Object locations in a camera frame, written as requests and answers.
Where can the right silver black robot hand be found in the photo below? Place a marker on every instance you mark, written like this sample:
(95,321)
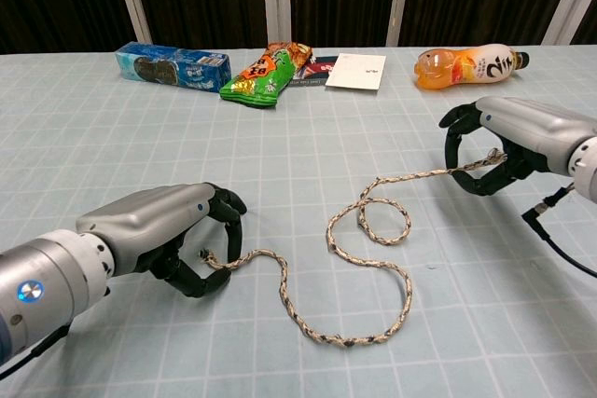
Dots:
(531,125)

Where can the blue cookie box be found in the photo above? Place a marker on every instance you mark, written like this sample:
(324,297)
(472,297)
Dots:
(172,67)

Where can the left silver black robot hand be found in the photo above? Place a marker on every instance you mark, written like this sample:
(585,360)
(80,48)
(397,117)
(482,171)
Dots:
(149,221)

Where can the orange juice bottle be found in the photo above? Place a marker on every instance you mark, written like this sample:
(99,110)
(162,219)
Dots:
(462,67)

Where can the black red card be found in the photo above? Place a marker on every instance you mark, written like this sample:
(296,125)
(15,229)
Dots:
(315,69)

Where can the green orange snack bag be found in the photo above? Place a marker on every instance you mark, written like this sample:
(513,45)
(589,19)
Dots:
(261,76)

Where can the light blue checked tablecloth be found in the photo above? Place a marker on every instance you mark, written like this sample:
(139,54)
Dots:
(140,137)

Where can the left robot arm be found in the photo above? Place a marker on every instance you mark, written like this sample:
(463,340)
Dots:
(46,286)

